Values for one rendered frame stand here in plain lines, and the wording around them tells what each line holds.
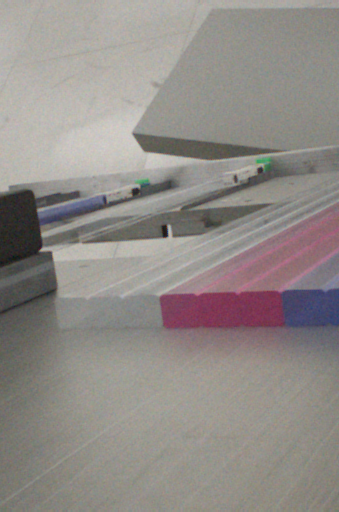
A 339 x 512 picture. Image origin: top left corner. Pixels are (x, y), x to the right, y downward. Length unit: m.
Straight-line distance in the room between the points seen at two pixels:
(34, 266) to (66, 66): 2.15
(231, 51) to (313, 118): 0.20
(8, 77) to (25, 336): 2.35
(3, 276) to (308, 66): 0.78
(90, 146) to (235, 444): 2.02
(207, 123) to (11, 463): 0.91
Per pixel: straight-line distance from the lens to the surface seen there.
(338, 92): 1.03
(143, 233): 0.86
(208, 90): 1.12
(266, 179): 0.77
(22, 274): 0.36
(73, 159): 2.18
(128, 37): 2.46
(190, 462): 0.17
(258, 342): 0.24
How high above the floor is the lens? 1.27
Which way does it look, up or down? 45 degrees down
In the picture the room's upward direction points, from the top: 36 degrees counter-clockwise
